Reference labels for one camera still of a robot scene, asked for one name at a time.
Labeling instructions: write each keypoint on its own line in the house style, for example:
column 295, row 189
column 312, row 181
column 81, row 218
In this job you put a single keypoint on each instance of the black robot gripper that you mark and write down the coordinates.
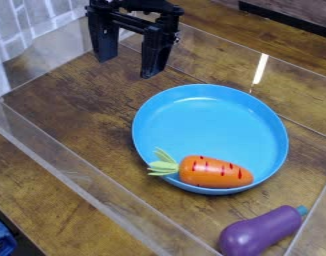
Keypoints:
column 108, row 15

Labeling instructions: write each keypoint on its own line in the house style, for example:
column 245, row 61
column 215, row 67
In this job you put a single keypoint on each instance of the orange toy carrot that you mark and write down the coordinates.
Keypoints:
column 200, row 171

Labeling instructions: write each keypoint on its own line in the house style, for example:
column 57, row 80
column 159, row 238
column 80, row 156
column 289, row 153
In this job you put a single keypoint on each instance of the white grid curtain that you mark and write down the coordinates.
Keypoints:
column 26, row 19

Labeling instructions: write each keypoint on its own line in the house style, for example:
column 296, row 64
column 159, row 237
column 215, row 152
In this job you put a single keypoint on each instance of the blue plastic plate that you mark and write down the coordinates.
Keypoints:
column 215, row 121

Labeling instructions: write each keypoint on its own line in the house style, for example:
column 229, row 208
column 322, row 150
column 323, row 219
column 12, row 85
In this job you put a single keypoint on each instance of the purple toy eggplant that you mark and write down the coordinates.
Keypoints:
column 248, row 237

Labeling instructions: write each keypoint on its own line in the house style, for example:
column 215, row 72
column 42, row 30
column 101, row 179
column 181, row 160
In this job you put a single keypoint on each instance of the blue object at corner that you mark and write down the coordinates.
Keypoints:
column 6, row 241

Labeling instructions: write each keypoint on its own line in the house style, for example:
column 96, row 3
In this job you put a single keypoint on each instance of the clear acrylic enclosure wall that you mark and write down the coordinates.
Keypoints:
column 73, row 188

